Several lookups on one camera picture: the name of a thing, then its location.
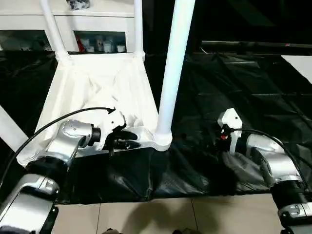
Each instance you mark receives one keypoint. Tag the dark brown round object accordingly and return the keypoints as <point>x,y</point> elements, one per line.
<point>111,231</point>

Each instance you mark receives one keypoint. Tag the red white bottle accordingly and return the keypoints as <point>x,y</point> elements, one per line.
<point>78,43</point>

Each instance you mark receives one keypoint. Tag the black horizontal bar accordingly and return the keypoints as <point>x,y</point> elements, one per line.
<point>256,44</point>

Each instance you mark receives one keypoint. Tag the dark object on cabinet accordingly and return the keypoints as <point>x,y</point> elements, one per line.
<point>78,3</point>

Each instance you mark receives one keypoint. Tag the black glossy mat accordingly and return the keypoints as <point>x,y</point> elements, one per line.
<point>243,97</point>

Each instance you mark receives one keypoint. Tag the black backdrop cloth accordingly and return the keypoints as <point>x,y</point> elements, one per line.
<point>256,17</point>

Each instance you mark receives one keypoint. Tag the white plastic table leg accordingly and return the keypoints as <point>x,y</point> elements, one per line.
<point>174,61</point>
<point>139,29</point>
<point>54,31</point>
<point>12,129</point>

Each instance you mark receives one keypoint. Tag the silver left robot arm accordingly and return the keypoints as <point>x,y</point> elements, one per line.
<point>70,131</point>

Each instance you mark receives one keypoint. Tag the small white jar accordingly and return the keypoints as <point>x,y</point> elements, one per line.
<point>120,48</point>

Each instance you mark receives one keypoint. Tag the white glass-door cabinet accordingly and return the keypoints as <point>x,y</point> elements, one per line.
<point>97,22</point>

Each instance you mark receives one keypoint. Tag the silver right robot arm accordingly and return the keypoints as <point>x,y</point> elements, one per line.
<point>275,156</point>

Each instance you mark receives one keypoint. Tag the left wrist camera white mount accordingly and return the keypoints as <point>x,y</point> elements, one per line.
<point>114,122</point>

